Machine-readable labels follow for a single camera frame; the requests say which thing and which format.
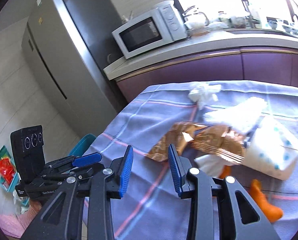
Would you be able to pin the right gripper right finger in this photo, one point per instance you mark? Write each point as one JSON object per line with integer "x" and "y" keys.
{"x": 238, "y": 214}

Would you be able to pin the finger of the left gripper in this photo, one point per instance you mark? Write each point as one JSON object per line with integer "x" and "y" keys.
{"x": 87, "y": 160}

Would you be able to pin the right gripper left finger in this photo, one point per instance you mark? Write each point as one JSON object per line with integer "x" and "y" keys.
{"x": 61, "y": 216}

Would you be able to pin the orange peel piece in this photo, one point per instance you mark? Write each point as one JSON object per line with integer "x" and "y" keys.
{"x": 273, "y": 213}

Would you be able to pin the gold foil snack wrapper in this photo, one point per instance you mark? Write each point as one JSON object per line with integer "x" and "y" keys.
{"x": 222, "y": 141}

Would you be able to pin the pink sleeve forearm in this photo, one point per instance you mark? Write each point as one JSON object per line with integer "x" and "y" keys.
{"x": 15, "y": 225}

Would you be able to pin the blue trash bin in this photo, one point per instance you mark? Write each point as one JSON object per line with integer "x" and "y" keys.
{"x": 82, "y": 145}

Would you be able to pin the purple kitchen cabinets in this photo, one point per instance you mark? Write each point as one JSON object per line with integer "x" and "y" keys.
{"x": 264, "y": 64}

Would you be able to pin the kitchen faucet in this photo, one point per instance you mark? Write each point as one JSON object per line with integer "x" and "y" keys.
{"x": 250, "y": 17}

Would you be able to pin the red plastic bag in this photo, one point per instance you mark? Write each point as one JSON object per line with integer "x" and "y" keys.
{"x": 7, "y": 170}

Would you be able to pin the teal plastic basket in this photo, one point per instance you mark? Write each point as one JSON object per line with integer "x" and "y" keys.
{"x": 8, "y": 188}

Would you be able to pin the silver refrigerator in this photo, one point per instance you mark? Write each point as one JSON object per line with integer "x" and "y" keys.
{"x": 68, "y": 44}

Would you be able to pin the crumpled white tissue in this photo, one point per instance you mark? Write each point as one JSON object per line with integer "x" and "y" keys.
{"x": 203, "y": 94}

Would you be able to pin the white microwave oven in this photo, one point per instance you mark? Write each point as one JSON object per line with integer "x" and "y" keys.
{"x": 153, "y": 29}

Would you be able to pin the white bowl on microwave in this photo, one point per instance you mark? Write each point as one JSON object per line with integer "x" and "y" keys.
{"x": 163, "y": 3}

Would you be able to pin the glass kettle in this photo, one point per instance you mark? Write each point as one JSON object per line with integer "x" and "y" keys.
{"x": 194, "y": 18}

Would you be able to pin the white countertop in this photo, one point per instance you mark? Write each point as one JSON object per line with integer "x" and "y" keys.
{"x": 214, "y": 42}

